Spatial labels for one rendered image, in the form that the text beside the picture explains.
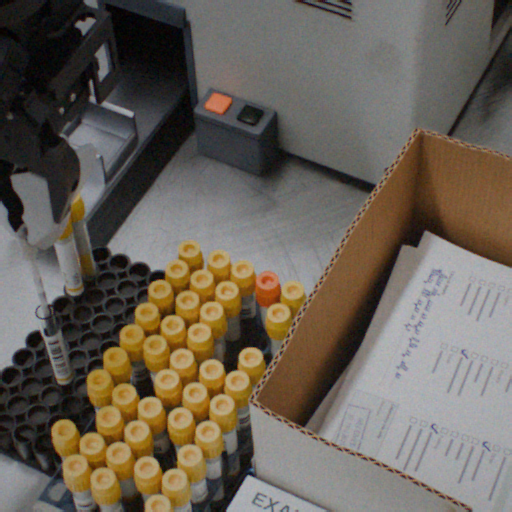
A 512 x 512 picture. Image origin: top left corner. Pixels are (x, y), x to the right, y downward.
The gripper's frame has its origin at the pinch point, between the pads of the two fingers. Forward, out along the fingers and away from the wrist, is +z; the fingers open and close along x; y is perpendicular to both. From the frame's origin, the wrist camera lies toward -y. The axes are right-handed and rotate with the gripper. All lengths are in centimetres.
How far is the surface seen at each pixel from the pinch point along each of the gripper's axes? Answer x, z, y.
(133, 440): -10.6, 6.0, -6.4
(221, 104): 1.1, 12.3, 24.8
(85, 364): -0.8, 15.2, 1.2
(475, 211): -21.3, 9.0, 20.9
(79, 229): 2.9, 9.5, 7.8
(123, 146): 5.9, 12.5, 17.9
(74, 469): -8.2, 6.5, -9.5
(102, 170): 5.8, 12.2, 14.9
